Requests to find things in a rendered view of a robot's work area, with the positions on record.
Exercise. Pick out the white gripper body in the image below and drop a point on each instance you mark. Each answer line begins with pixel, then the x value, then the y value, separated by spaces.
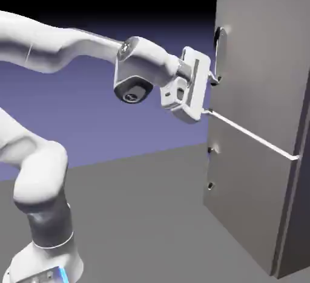
pixel 199 81

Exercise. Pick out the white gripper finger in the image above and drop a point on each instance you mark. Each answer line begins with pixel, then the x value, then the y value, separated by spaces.
pixel 207 112
pixel 213 77

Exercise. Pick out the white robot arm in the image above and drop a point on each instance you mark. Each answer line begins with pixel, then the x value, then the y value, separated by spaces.
pixel 43 45

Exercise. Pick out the grey cabinet door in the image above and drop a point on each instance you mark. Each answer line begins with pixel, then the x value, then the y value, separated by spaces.
pixel 247 191
pixel 261 69

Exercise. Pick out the grey cabinet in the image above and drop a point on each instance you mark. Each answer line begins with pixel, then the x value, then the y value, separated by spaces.
pixel 293 191

